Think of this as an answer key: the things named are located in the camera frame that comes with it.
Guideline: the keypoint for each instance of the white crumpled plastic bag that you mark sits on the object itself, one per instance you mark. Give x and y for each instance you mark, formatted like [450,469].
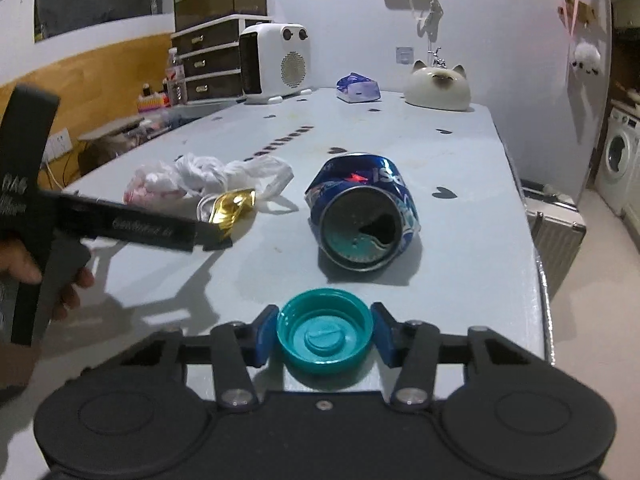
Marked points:
[177,187]

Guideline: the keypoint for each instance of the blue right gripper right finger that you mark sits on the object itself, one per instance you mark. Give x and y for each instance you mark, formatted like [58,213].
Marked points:
[387,335]

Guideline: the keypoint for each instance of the blue tissue pack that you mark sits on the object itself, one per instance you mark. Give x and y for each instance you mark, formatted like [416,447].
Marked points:
[356,88]

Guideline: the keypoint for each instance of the white washing machine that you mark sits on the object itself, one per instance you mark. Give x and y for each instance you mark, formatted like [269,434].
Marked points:
[620,157]

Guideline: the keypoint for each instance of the gold foil wrapper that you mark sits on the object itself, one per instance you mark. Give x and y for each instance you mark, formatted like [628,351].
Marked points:
[229,208]

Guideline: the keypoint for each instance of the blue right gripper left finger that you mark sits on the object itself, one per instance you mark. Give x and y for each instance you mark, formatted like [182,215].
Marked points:
[264,334]

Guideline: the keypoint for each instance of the beige ribbed rolling suitcase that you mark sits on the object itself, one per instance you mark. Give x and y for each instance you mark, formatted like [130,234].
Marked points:
[557,228]

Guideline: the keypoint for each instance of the teal plastic bottle cap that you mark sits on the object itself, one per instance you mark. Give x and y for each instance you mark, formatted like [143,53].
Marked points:
[324,331]

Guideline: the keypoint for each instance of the white space heater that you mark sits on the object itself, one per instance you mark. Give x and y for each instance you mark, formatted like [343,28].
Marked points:
[275,62]

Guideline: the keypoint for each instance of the crushed blue soda can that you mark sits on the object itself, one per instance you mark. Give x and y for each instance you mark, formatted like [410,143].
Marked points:
[361,211]

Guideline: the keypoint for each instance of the dark drawer cabinet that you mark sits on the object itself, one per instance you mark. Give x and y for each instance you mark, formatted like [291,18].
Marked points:
[210,55]

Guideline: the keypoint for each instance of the white cat-shaped ceramic box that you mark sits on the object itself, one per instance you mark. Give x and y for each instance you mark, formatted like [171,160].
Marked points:
[438,88]

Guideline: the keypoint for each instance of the person's left hand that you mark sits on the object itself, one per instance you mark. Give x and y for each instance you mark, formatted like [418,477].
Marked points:
[17,262]

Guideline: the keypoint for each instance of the water bottle red label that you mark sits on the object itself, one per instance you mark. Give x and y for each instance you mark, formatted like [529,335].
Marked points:
[176,78]

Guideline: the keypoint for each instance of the white plush wall toy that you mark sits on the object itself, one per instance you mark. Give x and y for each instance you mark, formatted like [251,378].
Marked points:
[586,58]

